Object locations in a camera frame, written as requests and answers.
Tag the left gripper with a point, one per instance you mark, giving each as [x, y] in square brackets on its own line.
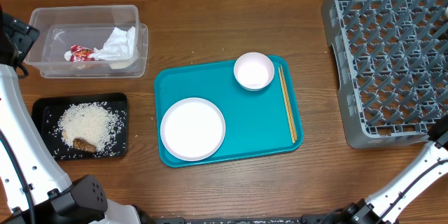
[23, 35]

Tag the small white napkin piece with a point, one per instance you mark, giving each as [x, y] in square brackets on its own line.
[67, 56]

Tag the red snack wrapper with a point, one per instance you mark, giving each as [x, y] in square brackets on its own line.
[81, 54]

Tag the white rice pile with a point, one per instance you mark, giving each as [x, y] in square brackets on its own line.
[103, 124]

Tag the brown food piece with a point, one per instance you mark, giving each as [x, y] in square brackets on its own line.
[83, 145]

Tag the white round plate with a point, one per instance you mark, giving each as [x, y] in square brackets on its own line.
[192, 129]

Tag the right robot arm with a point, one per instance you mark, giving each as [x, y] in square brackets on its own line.
[385, 205]

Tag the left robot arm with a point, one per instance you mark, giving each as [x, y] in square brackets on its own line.
[38, 190]

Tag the grey dishwasher rack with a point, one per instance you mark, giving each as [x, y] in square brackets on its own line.
[391, 58]

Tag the clear plastic bin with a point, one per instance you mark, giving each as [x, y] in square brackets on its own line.
[90, 27]

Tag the black plastic tray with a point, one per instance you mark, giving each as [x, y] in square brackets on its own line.
[42, 107]

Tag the teal serving tray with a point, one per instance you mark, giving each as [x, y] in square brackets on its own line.
[256, 121]

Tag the wooden chopstick right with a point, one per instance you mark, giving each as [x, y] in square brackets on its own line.
[290, 103]

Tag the wooden chopstick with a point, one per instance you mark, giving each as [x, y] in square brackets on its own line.
[287, 105]
[290, 103]

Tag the wooden chopstick left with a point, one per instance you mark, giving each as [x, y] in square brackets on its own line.
[287, 105]

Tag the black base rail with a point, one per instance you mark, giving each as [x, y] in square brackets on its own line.
[304, 219]

